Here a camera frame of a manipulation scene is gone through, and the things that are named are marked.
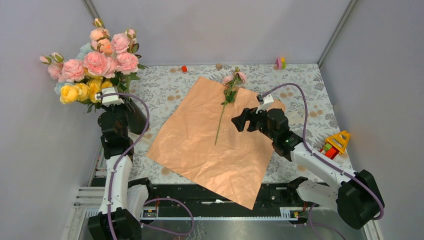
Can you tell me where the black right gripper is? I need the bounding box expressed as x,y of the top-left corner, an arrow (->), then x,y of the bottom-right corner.
231,103 -> 277,141

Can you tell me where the yellow rose stem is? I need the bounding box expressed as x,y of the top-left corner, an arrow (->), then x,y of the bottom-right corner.
54,74 -> 113,105

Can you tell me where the orange wrapping paper sheet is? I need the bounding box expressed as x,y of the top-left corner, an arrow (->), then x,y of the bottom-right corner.
146,77 -> 274,210

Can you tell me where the large pink rose stem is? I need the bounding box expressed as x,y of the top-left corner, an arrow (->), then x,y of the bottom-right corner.
47,52 -> 85,83

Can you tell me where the peach rose stem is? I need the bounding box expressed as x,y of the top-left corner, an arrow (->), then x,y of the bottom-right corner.
89,18 -> 113,56

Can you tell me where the blue rose stem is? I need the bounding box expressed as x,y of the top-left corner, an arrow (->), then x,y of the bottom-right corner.
54,43 -> 93,96

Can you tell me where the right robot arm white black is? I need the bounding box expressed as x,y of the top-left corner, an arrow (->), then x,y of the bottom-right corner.
231,107 -> 385,230

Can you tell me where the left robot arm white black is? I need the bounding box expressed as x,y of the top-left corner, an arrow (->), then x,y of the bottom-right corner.
88,103 -> 155,240

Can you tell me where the pink rose stem in vase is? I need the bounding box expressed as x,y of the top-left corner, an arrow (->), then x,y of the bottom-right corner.
39,54 -> 100,114

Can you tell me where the floral patterned table mat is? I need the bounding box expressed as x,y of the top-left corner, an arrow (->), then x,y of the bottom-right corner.
130,63 -> 340,184

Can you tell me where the pink green stacked toy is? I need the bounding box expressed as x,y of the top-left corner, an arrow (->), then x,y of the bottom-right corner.
275,57 -> 287,70

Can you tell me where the small red block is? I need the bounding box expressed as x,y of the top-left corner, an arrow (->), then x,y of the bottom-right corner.
181,65 -> 188,73

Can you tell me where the yellow plastic toy piece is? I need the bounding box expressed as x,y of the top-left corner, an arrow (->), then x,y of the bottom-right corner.
320,130 -> 351,160

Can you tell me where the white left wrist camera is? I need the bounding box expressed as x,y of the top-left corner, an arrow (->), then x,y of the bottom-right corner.
94,86 -> 125,107

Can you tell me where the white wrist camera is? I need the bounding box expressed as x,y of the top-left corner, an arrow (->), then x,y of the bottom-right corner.
94,86 -> 125,107
256,93 -> 274,114

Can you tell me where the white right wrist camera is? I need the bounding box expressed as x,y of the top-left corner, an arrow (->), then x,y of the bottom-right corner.
256,93 -> 274,114

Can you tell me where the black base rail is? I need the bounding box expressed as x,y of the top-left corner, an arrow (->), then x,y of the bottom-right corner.
128,177 -> 313,221

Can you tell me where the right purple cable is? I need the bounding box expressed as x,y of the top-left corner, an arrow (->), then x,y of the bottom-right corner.
258,82 -> 386,240

